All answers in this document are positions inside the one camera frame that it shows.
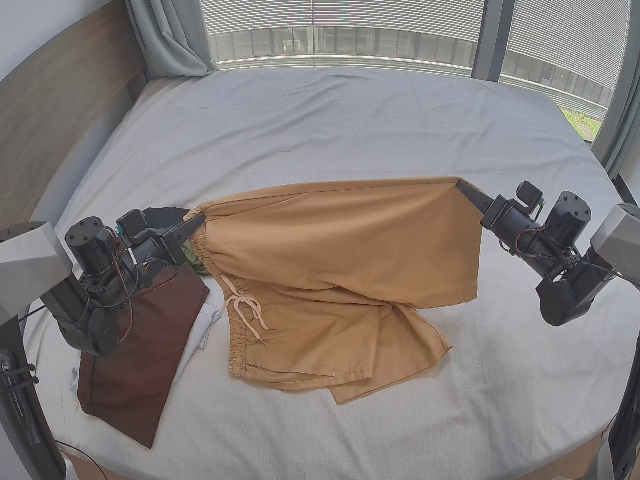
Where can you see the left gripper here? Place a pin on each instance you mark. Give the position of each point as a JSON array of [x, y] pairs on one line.
[[165, 250]]

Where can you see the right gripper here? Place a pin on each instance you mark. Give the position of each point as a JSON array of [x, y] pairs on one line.
[[510, 223]]

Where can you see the tan shorts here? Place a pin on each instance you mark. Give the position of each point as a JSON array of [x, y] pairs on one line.
[[325, 248]]

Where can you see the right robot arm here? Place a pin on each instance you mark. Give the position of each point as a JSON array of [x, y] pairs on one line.
[[570, 218]]

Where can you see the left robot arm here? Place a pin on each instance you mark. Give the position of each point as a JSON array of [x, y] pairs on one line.
[[90, 248]]

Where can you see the bed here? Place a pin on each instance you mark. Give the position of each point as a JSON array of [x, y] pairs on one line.
[[350, 128]]

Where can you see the green garment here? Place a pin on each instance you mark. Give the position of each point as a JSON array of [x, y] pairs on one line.
[[196, 263]]

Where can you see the black garment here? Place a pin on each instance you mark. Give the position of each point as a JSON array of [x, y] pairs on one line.
[[165, 215]]

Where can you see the pale blue garment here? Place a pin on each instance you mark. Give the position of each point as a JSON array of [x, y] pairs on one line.
[[197, 338]]

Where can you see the brown garment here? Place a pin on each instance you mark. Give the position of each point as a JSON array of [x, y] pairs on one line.
[[135, 368]]

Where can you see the grey-green curtain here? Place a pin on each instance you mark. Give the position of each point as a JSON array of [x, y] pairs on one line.
[[625, 118], [160, 28]]

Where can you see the window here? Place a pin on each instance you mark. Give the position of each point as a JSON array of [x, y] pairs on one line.
[[350, 8]]

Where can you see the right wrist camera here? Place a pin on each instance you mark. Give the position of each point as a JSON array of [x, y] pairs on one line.
[[530, 190]]

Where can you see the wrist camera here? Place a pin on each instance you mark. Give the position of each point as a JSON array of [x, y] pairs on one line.
[[134, 223], [530, 190]]

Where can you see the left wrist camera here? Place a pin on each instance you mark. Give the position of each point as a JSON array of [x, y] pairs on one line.
[[134, 223]]

